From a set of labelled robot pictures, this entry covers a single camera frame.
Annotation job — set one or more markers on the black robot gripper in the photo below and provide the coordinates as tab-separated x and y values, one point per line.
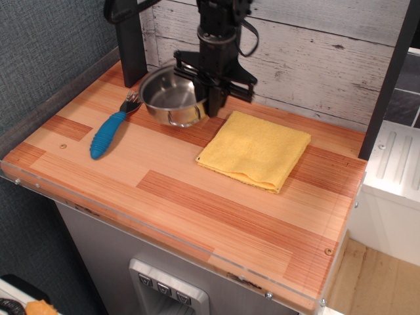
216	73

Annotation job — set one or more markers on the white toy sink unit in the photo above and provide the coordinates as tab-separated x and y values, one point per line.
385	215

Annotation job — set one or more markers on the orange and black object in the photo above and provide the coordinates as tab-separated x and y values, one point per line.
32	308

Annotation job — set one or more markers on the silver dispenser panel with buttons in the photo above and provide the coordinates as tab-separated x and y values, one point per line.
161	293

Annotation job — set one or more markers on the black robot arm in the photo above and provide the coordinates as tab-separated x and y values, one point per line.
222	22

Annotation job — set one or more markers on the blue handled metal fork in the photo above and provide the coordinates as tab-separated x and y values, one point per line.
105	135

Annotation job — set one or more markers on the silver steel pan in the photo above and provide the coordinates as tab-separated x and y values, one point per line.
170	99

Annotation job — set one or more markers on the dark grey left post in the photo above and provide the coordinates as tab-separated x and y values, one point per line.
131	50

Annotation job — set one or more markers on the yellow rag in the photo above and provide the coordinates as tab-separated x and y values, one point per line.
254	151

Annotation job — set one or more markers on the clear acrylic edge guard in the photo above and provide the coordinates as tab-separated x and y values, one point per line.
283	244

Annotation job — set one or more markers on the dark grey right post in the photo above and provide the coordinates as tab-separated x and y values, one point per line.
403	43

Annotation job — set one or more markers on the grey toy fridge cabinet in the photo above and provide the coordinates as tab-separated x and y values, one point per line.
107	252

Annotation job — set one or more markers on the dark grey post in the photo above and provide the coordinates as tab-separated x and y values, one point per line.
403	43
131	50

